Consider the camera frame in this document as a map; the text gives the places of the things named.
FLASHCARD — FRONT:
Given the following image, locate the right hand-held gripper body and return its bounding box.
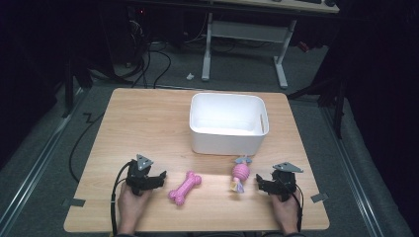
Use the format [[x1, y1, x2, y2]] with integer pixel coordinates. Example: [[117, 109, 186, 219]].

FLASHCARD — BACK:
[[270, 161, 304, 202]]

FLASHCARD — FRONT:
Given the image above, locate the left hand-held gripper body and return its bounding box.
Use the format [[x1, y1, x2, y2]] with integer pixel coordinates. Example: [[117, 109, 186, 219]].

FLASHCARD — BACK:
[[126, 153, 156, 198]]

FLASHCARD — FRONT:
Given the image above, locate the pink ball toy with tassels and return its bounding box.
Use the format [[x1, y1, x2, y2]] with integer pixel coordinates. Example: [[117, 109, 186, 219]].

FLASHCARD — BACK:
[[229, 155, 253, 195]]

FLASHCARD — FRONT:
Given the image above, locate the pink bone toy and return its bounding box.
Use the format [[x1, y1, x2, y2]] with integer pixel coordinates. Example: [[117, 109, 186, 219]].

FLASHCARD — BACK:
[[167, 170, 203, 207]]

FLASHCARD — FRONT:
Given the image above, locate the white plastic bin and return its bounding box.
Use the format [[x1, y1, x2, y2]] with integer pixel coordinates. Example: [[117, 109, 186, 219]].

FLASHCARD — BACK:
[[188, 92, 270, 157]]

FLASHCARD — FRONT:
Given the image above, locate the person's left hand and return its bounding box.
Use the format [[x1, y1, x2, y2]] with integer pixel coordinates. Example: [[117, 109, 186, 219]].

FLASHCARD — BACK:
[[117, 182, 153, 228]]

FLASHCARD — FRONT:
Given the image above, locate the person's right hand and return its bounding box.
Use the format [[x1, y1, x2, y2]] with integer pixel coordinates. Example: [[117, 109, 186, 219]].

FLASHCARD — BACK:
[[270, 190, 302, 231]]

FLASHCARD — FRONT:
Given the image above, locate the grey tape piece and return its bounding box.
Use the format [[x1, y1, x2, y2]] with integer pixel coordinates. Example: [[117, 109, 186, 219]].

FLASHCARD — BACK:
[[61, 197, 87, 208], [309, 192, 330, 203]]

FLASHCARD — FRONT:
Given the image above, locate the black stand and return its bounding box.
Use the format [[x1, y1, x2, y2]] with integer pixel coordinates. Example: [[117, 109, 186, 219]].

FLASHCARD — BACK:
[[287, 73, 350, 140], [60, 55, 94, 119]]

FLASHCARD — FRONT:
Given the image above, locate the dark computer tower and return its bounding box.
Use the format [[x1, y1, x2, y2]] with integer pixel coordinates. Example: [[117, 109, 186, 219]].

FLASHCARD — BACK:
[[126, 5, 156, 68]]

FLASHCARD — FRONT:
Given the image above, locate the white-legged wooden desk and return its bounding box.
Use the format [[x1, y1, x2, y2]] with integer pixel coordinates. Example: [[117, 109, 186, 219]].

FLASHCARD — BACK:
[[131, 0, 341, 90]]

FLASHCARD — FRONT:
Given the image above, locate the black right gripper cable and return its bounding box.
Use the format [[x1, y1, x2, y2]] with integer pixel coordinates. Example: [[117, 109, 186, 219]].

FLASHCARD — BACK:
[[293, 182, 304, 233]]

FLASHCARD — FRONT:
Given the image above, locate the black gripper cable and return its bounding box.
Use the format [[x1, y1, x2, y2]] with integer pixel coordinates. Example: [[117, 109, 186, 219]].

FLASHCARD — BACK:
[[110, 160, 134, 237], [293, 182, 304, 233]]

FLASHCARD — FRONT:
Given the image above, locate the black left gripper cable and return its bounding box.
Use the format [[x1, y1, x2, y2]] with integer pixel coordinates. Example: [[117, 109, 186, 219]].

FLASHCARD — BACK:
[[110, 160, 134, 237]]

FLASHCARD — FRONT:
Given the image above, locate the metal floor rail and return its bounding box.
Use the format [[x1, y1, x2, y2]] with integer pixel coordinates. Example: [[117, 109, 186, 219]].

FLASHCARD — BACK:
[[320, 107, 384, 237], [0, 87, 86, 231]]

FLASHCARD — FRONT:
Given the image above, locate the black floor cable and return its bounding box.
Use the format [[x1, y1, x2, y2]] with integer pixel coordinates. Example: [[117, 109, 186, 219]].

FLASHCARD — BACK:
[[67, 112, 106, 185]]

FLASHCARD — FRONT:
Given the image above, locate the bundle of black cables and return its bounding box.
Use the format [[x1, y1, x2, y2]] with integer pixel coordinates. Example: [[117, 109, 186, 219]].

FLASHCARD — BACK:
[[113, 19, 173, 89]]

